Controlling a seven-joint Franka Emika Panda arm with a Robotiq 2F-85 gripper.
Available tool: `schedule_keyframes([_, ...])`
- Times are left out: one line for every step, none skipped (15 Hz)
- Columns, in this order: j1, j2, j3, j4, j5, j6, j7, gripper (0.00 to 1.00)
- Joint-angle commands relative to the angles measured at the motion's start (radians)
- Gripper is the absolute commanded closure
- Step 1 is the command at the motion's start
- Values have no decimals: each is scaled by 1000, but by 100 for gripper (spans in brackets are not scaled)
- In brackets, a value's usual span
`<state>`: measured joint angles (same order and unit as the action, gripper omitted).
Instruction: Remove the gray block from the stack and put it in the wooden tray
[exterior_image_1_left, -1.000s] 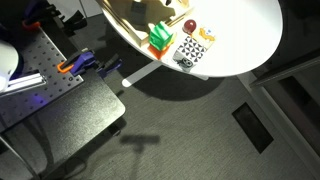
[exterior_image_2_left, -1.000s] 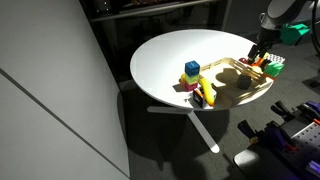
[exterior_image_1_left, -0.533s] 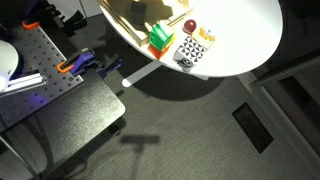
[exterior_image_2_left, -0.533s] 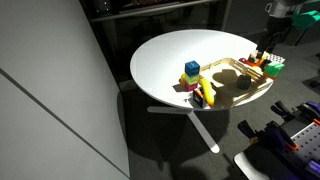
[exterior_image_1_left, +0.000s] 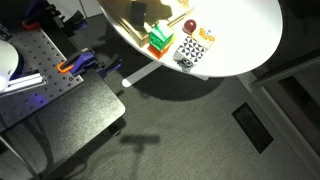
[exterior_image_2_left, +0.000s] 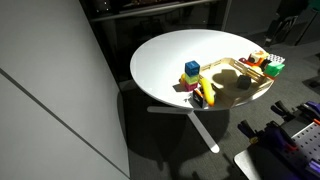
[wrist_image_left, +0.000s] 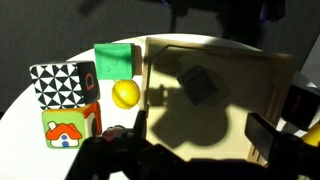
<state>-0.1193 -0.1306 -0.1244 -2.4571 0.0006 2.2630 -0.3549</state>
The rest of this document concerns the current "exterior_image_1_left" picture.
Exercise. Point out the yellow and white toy card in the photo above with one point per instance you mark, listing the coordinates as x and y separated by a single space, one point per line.
206 36

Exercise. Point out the black cart top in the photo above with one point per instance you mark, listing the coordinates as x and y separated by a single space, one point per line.
83 110

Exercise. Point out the dark metal rail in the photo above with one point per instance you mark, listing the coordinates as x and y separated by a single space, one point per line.
283 68

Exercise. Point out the black perforated breadboard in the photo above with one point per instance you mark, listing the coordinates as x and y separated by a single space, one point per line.
40 56

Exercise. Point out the wooden tray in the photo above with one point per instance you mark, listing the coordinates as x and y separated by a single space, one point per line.
160 10

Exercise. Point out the orange block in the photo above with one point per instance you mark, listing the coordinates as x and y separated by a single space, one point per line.
155 52

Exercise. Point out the black white patterned box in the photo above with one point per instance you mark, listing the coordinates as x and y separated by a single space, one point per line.
190 49

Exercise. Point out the small blue black clamp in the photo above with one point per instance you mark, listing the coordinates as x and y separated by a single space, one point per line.
110 66

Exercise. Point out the white table foot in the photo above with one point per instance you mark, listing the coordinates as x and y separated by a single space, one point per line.
140 75

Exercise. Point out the green block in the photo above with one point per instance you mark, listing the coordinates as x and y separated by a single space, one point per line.
160 36

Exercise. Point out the black floor vent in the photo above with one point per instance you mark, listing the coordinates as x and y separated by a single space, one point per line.
252 127

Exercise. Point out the gray block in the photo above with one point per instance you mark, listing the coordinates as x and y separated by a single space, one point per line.
138 14

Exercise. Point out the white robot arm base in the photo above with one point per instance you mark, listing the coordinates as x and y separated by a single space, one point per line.
6 61

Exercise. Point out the red ball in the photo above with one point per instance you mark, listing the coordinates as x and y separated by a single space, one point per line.
190 26

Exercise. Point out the aluminum extrusion bar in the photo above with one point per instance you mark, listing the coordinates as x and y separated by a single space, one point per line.
25 82

